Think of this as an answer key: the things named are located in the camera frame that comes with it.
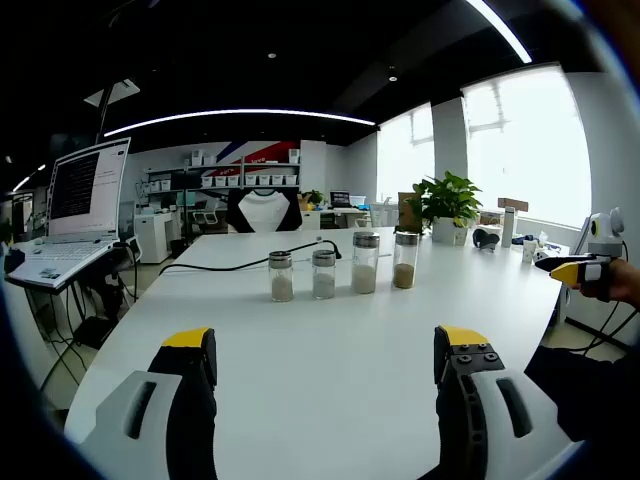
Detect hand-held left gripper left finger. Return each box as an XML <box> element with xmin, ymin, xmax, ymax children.
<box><xmin>64</xmin><ymin>327</ymin><xmax>219</xmax><ymax>480</ymax></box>

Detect black power cable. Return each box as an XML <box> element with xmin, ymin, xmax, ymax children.
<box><xmin>158</xmin><ymin>239</ymin><xmax>342</xmax><ymax>276</ymax></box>

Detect row of white storage bins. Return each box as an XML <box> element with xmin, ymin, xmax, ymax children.
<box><xmin>200</xmin><ymin>173</ymin><xmax>299</xmax><ymax>189</ymax></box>

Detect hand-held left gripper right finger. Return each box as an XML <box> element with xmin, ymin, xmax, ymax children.
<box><xmin>433</xmin><ymin>324</ymin><xmax>574</xmax><ymax>480</ymax></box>

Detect laptop stand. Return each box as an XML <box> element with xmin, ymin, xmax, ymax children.
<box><xmin>24</xmin><ymin>238</ymin><xmax>144</xmax><ymax>351</ymax></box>

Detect black rounded object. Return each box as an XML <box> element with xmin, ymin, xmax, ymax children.
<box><xmin>472</xmin><ymin>227</ymin><xmax>502</xmax><ymax>251</ymax></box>

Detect leaning grey board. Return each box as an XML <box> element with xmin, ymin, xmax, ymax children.
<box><xmin>572</xmin><ymin>216</ymin><xmax>592</xmax><ymax>256</ymax></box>

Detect chair with black-white shirt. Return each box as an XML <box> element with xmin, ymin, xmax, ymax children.
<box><xmin>225</xmin><ymin>188</ymin><xmax>304</xmax><ymax>234</ymax></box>

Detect metal shelf unit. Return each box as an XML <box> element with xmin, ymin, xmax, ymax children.
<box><xmin>143</xmin><ymin>154</ymin><xmax>302</xmax><ymax>201</ymax></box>

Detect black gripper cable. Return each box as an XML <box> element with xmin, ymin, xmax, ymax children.
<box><xmin>569</xmin><ymin>299</ymin><xmax>640</xmax><ymax>354</ymax></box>

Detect tall seasoning bottle brown contents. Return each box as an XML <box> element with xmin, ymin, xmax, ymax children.
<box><xmin>392</xmin><ymin>230</ymin><xmax>420</xmax><ymax>291</ymax></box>

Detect tall seasoning bottle white contents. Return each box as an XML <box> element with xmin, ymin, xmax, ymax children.
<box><xmin>352</xmin><ymin>230</ymin><xmax>382</xmax><ymax>295</ymax></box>

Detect white office desk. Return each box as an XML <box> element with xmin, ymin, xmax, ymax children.
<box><xmin>299</xmin><ymin>205</ymin><xmax>374</xmax><ymax>232</ymax></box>

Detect white thermos flask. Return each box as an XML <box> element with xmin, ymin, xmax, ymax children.
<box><xmin>500</xmin><ymin>205</ymin><xmax>517</xmax><ymax>249</ymax></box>

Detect ceiling air conditioner unit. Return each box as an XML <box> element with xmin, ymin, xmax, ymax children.
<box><xmin>83</xmin><ymin>77</ymin><xmax>142</xmax><ymax>108</ymax></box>

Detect person's right hand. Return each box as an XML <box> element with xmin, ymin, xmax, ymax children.
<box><xmin>610</xmin><ymin>256</ymin><xmax>640</xmax><ymax>304</ymax></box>

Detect white cabinet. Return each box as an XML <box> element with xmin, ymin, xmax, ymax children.
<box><xmin>133</xmin><ymin>211</ymin><xmax>177</xmax><ymax>265</ymax></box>

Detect small glass seasoning bottle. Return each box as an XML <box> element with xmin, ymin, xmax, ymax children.
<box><xmin>268</xmin><ymin>250</ymin><xmax>295</xmax><ymax>303</ymax></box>
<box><xmin>311</xmin><ymin>249</ymin><xmax>337</xmax><ymax>301</ymax></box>

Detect ceiling light strip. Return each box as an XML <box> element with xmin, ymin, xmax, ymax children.
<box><xmin>464</xmin><ymin>0</ymin><xmax>534</xmax><ymax>64</ymax></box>
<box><xmin>102</xmin><ymin>108</ymin><xmax>377</xmax><ymax>139</ymax></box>

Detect white laptop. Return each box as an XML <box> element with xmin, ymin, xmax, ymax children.
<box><xmin>3</xmin><ymin>136</ymin><xmax>133</xmax><ymax>294</ymax></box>

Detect brown paper bag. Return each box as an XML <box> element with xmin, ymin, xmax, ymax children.
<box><xmin>397</xmin><ymin>191</ymin><xmax>424</xmax><ymax>234</ymax></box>

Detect potted green plant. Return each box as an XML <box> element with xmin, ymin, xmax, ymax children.
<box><xmin>410</xmin><ymin>170</ymin><xmax>484</xmax><ymax>247</ymax></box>

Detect person's dark clothing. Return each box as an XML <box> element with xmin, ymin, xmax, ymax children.
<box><xmin>523</xmin><ymin>344</ymin><xmax>640</xmax><ymax>444</ymax></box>

